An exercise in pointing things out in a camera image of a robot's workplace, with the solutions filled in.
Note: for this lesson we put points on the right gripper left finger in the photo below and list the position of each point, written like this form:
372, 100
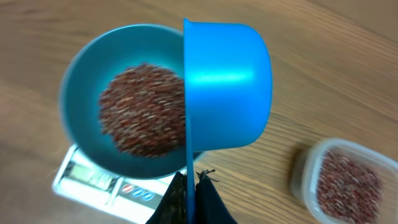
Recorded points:
172, 207

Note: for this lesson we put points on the red beans in bowl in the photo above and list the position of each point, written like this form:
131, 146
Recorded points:
143, 110

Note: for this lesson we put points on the red adzuki beans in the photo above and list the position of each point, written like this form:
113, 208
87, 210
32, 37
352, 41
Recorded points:
348, 190

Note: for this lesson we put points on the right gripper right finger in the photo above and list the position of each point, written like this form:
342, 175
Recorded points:
210, 208

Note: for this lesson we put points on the clear plastic container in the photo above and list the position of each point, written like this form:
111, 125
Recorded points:
307, 168

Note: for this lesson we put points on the blue metal bowl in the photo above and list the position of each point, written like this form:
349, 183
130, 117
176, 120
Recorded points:
86, 77

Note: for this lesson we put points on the white digital kitchen scale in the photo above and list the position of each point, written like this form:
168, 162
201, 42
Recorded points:
81, 180

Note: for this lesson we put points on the blue plastic measuring scoop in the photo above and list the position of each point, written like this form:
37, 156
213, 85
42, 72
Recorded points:
228, 90

